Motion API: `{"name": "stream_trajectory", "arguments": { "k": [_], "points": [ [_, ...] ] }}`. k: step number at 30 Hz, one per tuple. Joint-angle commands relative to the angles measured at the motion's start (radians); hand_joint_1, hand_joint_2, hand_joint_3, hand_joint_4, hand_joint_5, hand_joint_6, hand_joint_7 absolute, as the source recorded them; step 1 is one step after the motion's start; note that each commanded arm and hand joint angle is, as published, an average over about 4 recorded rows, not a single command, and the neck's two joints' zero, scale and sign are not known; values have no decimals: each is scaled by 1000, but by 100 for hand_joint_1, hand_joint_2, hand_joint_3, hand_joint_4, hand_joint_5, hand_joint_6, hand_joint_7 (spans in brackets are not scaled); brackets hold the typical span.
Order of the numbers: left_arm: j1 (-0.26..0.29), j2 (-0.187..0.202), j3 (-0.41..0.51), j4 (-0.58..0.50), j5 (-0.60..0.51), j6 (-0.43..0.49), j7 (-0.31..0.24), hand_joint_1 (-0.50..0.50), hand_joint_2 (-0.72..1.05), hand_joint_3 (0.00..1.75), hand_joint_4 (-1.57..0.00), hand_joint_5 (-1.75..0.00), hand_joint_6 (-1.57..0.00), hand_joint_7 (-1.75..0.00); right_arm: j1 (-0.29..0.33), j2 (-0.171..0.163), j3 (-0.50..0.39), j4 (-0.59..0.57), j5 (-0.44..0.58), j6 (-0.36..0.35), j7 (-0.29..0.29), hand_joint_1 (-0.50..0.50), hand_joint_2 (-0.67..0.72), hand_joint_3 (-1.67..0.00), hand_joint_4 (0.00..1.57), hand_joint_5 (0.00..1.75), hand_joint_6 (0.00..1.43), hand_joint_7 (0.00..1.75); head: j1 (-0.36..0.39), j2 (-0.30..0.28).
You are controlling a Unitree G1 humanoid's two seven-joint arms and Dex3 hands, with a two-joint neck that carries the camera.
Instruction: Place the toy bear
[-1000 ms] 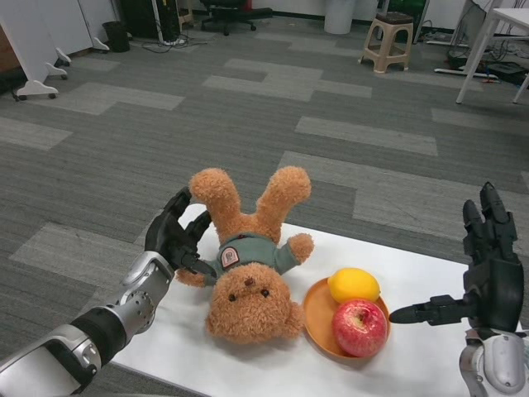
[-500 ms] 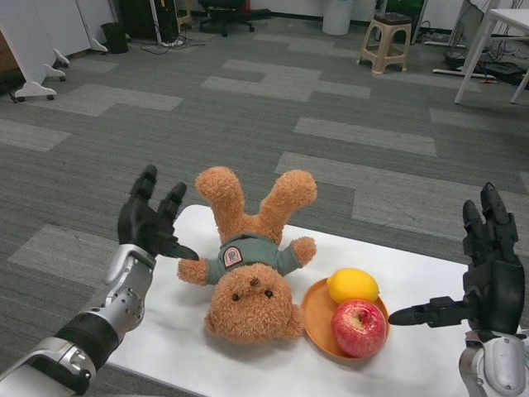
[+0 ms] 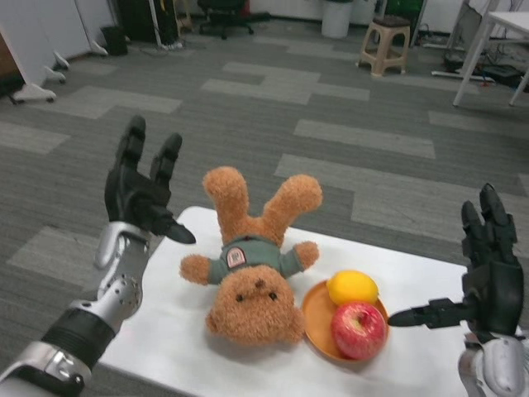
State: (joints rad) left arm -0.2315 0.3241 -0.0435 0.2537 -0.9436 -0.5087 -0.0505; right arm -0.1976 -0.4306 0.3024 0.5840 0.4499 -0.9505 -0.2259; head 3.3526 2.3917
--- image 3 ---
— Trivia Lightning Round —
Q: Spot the yellow lemon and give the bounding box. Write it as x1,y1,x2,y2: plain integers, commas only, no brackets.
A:
326,270,380,308

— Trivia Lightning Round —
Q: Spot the red apple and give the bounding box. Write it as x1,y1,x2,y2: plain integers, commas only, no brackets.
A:
330,301,388,361

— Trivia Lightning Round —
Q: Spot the black office chair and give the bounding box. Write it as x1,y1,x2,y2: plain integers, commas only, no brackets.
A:
197,0,272,41

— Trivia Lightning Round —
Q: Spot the brown plush toy bear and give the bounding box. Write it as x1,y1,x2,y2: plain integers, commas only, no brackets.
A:
179,165,324,347

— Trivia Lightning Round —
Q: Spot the white power strip with cables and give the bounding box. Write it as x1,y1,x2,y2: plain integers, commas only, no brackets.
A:
139,38,185,54

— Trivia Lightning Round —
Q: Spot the wide white partition board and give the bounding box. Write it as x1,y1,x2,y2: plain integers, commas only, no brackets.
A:
0,0,70,104

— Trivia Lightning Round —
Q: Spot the black trash bin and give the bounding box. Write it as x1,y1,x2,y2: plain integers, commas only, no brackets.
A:
101,25,129,57

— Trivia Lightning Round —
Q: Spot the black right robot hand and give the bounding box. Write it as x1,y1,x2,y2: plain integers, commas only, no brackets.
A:
387,183,522,344

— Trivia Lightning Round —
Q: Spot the beige plastic stool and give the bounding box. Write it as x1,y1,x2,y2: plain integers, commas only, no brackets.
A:
357,16,412,78

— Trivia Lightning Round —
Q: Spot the orange round plate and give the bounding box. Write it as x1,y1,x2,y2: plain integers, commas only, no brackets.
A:
301,280,390,363

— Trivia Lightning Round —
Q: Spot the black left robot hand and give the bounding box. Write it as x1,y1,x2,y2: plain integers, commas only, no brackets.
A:
103,114,198,245

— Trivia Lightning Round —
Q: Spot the brown cardboard box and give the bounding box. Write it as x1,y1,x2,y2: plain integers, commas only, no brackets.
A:
0,33,21,79

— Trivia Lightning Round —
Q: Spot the white desk with metal legs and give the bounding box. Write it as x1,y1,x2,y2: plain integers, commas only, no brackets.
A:
431,11,529,108

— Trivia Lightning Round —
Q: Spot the white plant pot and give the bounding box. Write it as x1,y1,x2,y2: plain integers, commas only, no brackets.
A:
321,1,353,40

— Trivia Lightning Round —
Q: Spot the narrow white partition board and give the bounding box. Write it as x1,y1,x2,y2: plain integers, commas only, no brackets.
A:
74,0,109,57

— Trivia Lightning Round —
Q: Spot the black cabinet with green light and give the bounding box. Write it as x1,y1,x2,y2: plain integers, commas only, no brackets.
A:
386,0,429,35

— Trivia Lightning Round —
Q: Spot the small wooden stool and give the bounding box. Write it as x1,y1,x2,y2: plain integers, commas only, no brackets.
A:
175,0,195,35

